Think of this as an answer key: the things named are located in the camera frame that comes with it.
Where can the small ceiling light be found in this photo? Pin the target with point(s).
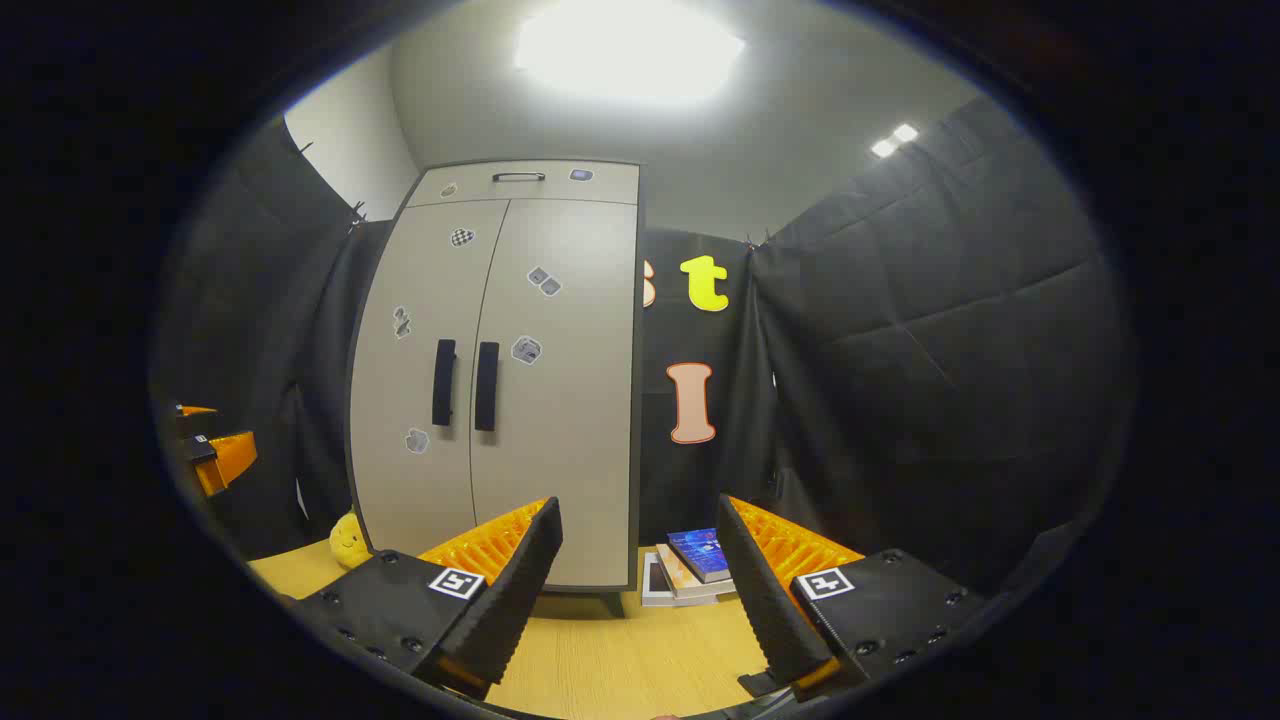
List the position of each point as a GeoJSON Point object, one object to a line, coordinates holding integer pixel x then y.
{"type": "Point", "coordinates": [893, 140]}

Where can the large ceiling light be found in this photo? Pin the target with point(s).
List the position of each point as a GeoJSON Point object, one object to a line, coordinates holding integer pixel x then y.
{"type": "Point", "coordinates": [630, 50]}

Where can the blue book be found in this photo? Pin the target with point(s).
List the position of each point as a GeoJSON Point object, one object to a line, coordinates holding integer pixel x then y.
{"type": "Point", "coordinates": [700, 553]}

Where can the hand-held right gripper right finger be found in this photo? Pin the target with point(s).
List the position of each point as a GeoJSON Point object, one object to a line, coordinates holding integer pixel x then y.
{"type": "Point", "coordinates": [765, 590]}

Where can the grey double-door shoe cabinet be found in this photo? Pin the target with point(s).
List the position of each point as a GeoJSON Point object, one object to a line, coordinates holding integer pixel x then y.
{"type": "Point", "coordinates": [637, 400]}

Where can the grey cabinet door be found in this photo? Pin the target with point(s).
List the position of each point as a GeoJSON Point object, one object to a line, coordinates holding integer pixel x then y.
{"type": "Point", "coordinates": [420, 380]}
{"type": "Point", "coordinates": [570, 450]}

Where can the grey cabinet drawer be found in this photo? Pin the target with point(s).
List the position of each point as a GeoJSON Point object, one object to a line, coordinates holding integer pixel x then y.
{"type": "Point", "coordinates": [610, 185]}

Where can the yellow plush toy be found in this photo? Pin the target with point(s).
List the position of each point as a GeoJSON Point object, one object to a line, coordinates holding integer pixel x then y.
{"type": "Point", "coordinates": [348, 542]}

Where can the black backdrop cloth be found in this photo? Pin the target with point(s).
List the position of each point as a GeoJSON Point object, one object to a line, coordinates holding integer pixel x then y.
{"type": "Point", "coordinates": [950, 350]}

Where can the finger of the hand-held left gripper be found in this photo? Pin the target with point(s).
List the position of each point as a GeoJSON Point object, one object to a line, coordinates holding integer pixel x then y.
{"type": "Point", "coordinates": [232, 458]}
{"type": "Point", "coordinates": [198, 409]}

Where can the orange and white book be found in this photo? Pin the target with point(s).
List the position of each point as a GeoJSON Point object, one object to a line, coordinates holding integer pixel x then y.
{"type": "Point", "coordinates": [678, 575]}

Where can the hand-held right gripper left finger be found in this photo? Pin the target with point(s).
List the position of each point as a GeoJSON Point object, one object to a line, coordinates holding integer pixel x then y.
{"type": "Point", "coordinates": [510, 590]}

